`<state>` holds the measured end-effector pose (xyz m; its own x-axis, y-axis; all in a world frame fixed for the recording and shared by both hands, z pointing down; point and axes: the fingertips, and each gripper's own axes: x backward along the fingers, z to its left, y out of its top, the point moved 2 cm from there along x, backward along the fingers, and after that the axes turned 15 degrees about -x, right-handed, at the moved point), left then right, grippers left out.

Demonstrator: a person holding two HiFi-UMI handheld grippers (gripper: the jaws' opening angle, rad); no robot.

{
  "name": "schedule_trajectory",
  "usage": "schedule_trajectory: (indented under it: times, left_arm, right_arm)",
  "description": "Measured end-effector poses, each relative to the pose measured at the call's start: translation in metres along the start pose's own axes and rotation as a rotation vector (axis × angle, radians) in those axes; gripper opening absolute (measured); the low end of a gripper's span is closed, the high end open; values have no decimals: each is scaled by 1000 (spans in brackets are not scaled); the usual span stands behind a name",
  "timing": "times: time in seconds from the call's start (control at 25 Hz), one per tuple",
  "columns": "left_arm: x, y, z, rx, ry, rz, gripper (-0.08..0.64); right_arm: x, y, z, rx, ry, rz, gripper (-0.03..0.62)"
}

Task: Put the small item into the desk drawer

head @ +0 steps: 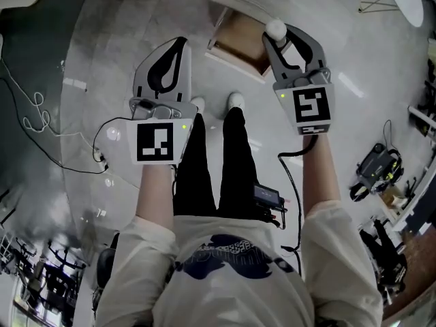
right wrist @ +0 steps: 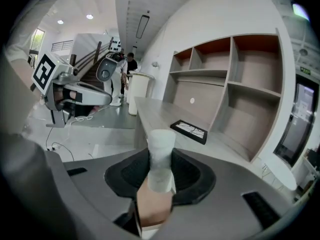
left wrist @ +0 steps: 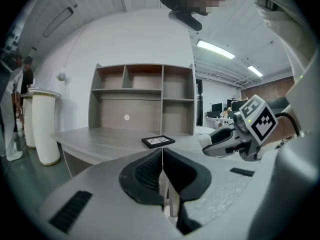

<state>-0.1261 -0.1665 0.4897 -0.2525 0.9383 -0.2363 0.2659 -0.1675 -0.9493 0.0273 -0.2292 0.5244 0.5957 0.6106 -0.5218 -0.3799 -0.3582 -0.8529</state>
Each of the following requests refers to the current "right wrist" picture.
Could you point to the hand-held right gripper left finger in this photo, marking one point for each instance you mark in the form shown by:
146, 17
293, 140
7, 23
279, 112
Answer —
95, 184

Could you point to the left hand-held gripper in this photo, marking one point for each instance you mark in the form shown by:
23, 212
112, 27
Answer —
43, 70

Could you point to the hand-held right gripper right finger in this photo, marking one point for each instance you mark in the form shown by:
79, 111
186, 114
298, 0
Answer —
220, 204

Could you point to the small white ball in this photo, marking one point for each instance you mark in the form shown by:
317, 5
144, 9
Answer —
161, 159

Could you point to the person's left forearm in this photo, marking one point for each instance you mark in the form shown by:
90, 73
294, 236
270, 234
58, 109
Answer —
22, 74

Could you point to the person's left hand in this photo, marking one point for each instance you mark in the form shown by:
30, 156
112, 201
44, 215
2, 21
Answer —
72, 95

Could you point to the white humanoid robot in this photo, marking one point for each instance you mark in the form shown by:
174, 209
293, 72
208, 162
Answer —
107, 71

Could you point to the dark wooden staircase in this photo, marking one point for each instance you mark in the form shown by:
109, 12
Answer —
90, 64

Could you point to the white power strip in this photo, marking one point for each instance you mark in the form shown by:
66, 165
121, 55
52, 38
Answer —
53, 147

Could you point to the round white side table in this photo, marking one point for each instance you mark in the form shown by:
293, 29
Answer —
280, 174

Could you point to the grey wooden desk with shelves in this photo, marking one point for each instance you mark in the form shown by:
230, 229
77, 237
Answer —
160, 114

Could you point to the round ceiling light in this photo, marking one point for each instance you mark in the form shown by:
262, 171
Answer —
60, 22
89, 16

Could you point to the long black ceiling lamp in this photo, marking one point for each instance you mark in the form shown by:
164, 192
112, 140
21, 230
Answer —
142, 26

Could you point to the cream printed shirt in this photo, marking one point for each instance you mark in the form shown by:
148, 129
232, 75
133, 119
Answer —
22, 34

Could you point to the white round hole cover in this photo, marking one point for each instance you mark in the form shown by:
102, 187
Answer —
192, 100

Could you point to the dark glass door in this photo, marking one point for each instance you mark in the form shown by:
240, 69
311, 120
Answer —
300, 124

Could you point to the green exit sign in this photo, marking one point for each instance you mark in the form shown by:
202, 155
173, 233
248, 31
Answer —
305, 71

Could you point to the white ribbed pedestal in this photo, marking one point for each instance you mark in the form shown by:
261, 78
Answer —
140, 91

